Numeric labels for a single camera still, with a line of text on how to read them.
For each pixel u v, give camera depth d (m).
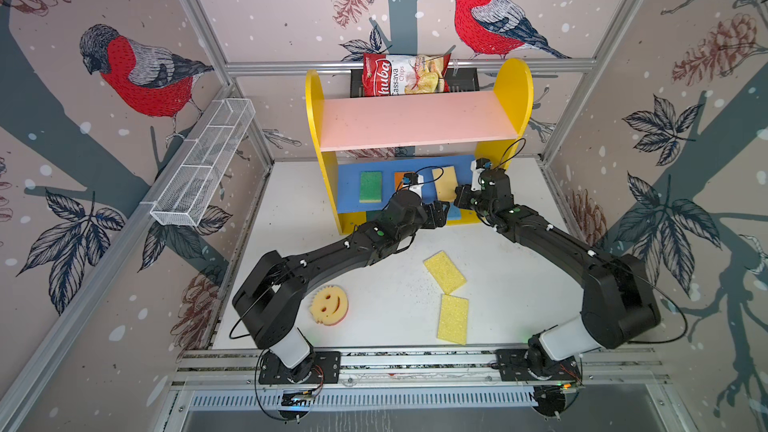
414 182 0.71
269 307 0.44
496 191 0.66
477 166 0.79
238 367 0.76
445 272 0.89
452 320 0.80
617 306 0.43
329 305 0.82
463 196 0.78
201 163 0.78
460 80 0.93
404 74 0.87
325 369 0.73
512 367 0.73
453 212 0.76
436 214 0.72
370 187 0.92
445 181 0.91
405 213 0.61
